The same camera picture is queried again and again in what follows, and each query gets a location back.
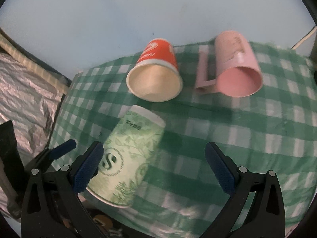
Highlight striped beige fabric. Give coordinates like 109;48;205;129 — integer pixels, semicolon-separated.
1;30;70;94

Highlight white cable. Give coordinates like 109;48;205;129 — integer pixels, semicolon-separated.
291;24;317;50

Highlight red paper cup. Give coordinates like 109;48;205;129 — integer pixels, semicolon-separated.
126;38;183;102

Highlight pink plastic mug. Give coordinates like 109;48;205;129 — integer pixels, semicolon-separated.
195;31;263;98

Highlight silver foil sheet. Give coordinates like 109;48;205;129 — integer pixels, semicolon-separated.
0;52;68;213

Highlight green leaf paper cup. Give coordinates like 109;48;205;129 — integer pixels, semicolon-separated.
87;105;166;208

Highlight green checkered tablecloth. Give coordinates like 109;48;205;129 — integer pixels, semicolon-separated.
49;42;316;237

